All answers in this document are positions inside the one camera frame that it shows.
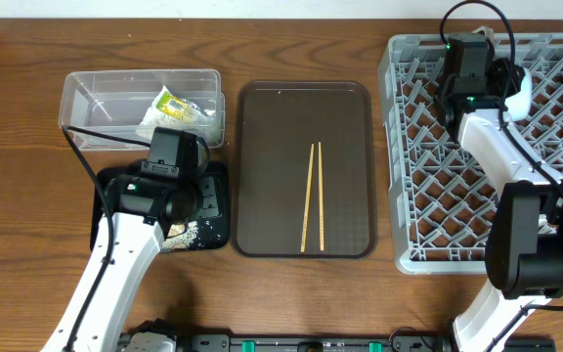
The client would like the light blue bowl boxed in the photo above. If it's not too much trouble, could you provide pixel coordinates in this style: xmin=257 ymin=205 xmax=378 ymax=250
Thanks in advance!
xmin=505 ymin=66 xmax=533 ymax=122

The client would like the pile of rice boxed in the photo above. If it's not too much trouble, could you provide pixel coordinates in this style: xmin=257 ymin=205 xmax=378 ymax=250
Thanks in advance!
xmin=160 ymin=220 xmax=211 ymax=252

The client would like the white napkin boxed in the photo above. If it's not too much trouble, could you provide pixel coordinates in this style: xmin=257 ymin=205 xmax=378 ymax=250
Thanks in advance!
xmin=137 ymin=86 xmax=221 ymax=144

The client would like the yellow green snack wrapper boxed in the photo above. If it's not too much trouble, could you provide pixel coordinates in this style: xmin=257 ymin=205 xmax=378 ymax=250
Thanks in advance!
xmin=152 ymin=91 xmax=213 ymax=125

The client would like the wooden chopstick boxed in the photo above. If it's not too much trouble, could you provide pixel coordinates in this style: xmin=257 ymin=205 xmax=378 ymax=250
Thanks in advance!
xmin=318 ymin=141 xmax=325 ymax=251
xmin=300 ymin=144 xmax=315 ymax=253

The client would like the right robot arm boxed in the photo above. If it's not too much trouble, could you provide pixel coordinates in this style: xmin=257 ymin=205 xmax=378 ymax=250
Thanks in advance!
xmin=434 ymin=32 xmax=563 ymax=351

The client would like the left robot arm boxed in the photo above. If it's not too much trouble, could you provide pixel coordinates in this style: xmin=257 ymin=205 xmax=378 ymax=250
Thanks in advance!
xmin=43 ymin=213 xmax=207 ymax=351

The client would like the black waste tray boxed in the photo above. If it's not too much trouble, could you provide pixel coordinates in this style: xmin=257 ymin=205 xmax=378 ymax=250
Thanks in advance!
xmin=90 ymin=159 xmax=231 ymax=250

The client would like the clear plastic waste bin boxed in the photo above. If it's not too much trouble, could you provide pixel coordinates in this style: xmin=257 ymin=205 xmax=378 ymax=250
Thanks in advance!
xmin=59 ymin=68 xmax=225 ymax=152

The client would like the grey dishwasher rack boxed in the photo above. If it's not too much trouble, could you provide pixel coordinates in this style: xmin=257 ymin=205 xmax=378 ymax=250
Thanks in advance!
xmin=378 ymin=33 xmax=563 ymax=275

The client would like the brown serving tray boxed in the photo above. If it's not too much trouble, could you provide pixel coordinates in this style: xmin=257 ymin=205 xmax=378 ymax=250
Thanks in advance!
xmin=232 ymin=81 xmax=376 ymax=259

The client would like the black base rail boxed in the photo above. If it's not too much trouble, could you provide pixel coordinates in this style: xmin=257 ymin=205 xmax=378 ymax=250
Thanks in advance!
xmin=114 ymin=320 xmax=458 ymax=352

